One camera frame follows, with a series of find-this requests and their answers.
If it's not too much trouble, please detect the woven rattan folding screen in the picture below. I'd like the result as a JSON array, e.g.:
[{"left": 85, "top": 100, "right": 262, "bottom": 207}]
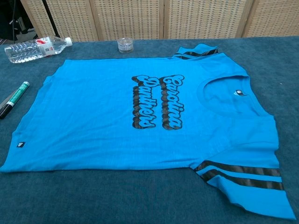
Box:
[{"left": 20, "top": 0, "right": 299, "bottom": 42}]

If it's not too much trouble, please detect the green and white marker pen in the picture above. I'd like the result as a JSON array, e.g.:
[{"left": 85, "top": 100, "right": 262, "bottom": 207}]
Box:
[{"left": 0, "top": 81, "right": 30, "bottom": 119}]

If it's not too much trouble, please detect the small clear round jar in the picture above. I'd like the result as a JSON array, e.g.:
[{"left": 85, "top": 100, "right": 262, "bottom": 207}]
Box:
[{"left": 117, "top": 37, "right": 134, "bottom": 54}]

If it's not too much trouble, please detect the blue carpet table cover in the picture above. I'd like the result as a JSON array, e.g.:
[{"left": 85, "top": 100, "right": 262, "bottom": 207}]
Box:
[{"left": 0, "top": 36, "right": 299, "bottom": 224}]

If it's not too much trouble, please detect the black tripod stand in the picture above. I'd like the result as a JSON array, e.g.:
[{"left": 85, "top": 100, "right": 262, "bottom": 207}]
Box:
[{"left": 41, "top": 0, "right": 61, "bottom": 39}]

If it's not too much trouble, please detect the blue printed t-shirt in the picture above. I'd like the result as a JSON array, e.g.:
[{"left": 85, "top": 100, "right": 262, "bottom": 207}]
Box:
[{"left": 0, "top": 43, "right": 296, "bottom": 221}]

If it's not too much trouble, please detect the clear plastic water bottle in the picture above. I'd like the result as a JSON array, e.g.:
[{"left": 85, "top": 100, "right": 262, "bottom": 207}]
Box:
[{"left": 4, "top": 36, "right": 72, "bottom": 64}]

